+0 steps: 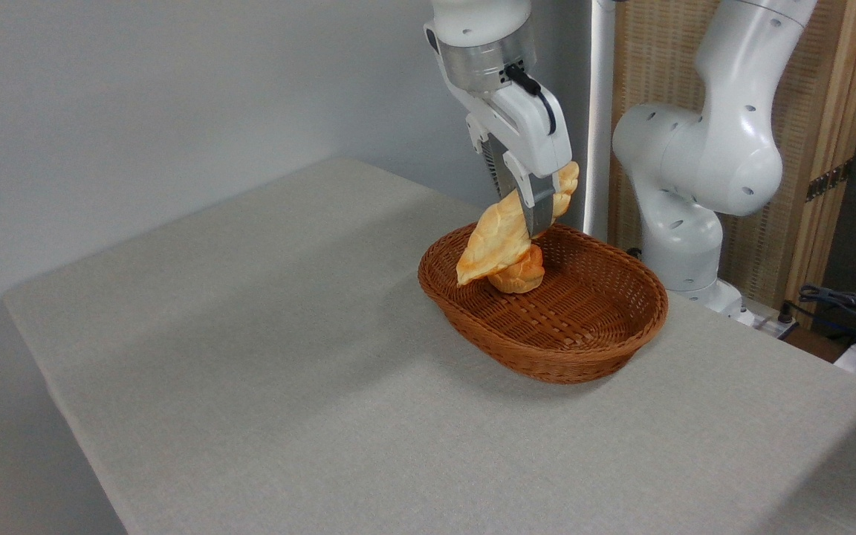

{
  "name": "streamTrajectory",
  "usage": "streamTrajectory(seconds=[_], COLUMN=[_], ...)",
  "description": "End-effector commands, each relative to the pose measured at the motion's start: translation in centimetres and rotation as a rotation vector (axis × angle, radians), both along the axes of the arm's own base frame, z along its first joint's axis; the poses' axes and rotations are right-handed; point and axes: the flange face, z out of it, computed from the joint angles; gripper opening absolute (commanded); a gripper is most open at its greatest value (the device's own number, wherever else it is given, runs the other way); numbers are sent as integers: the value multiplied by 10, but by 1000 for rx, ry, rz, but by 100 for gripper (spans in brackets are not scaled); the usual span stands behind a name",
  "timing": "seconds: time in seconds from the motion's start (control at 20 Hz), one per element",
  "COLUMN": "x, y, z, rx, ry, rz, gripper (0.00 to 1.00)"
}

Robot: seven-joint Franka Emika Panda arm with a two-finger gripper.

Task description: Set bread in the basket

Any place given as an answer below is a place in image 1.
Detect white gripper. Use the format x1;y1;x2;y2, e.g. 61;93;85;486
464;83;573;239

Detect long leaf-shaped bread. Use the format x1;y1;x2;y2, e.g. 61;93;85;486
455;161;580;288

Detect small round flower-shaped bread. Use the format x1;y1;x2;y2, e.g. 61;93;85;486
487;244;546;294

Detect brown woven wicker basket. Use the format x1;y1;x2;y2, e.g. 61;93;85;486
418;221;669;385

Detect white vertical pole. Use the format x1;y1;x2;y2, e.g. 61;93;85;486
582;0;617;242

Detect white power strip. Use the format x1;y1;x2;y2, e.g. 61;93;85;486
751;312;800;341

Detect grey tablecloth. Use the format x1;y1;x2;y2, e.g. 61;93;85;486
3;157;856;535

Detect black metal screen hinge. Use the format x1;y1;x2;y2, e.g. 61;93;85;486
805;158;854;203

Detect woven wooden folding screen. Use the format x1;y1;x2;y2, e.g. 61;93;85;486
609;0;856;328

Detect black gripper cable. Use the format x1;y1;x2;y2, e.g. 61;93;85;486
504;63;557;137

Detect dark tangled cables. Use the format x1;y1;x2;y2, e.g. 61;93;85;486
781;285;856;351

